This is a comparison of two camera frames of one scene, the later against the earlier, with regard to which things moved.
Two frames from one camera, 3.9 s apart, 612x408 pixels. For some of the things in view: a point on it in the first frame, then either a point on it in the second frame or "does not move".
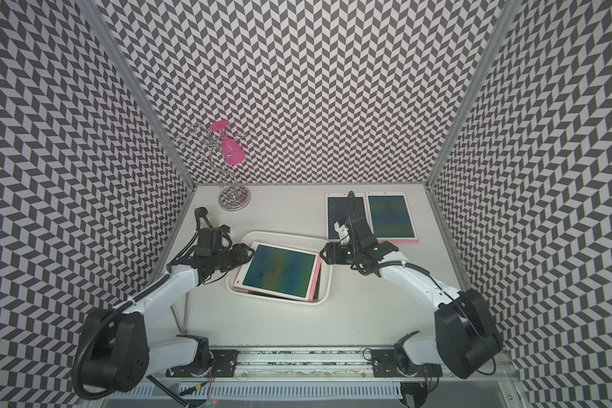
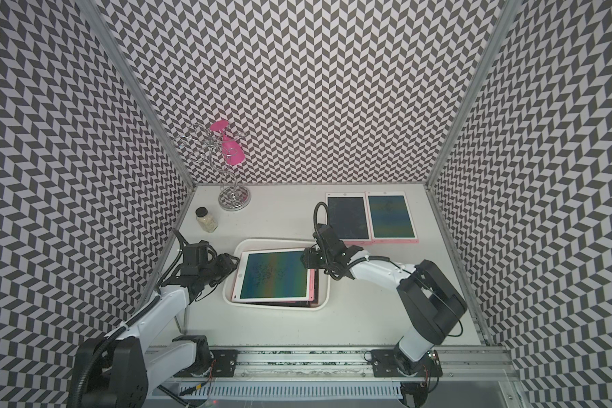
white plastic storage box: (286, 240) -> (237, 248)
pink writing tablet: (280, 270) does not move
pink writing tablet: (337, 210) does not move
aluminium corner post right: (473, 85) does not move
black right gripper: (334, 254) -> (308, 255)
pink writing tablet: (389, 217) does not move
